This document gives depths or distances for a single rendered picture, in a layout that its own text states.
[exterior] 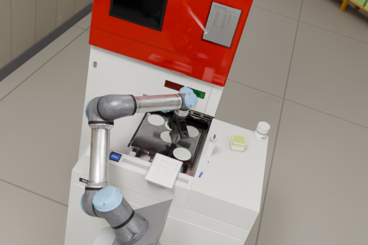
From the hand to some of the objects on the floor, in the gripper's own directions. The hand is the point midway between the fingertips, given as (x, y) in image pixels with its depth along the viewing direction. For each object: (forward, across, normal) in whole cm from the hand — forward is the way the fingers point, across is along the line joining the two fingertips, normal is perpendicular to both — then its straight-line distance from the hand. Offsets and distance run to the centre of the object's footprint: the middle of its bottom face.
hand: (174, 143), depth 250 cm
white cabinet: (+91, +2, +6) cm, 92 cm away
